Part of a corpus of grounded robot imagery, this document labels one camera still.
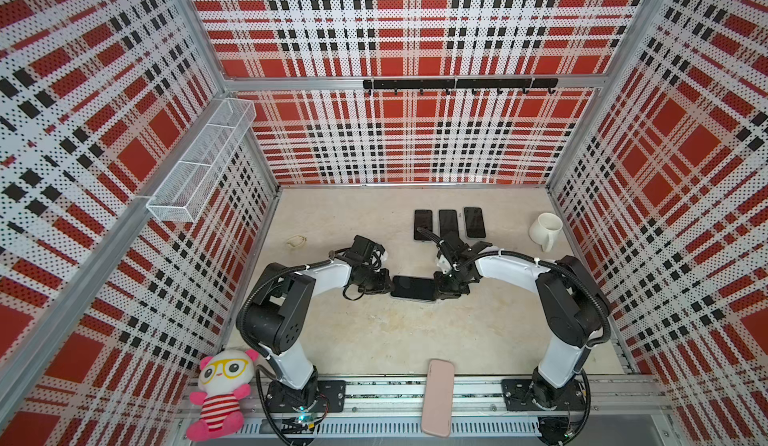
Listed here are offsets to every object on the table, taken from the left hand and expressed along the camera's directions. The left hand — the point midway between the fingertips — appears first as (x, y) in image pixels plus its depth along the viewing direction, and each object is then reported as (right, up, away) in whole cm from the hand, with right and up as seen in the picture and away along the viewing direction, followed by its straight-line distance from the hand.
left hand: (392, 292), depth 91 cm
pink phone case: (+12, -21, -18) cm, 30 cm away
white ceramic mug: (+51, +19, +8) cm, 55 cm away
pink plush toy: (-40, -15, -20) cm, 47 cm away
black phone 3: (+21, +20, +22) cm, 36 cm away
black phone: (+7, 0, +3) cm, 7 cm away
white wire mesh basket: (-65, +31, -2) cm, 72 cm away
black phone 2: (+11, +22, +22) cm, 33 cm away
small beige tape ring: (-34, +15, +14) cm, 40 cm away
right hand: (+14, -1, -3) cm, 14 cm away
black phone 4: (+31, +21, +22) cm, 44 cm away
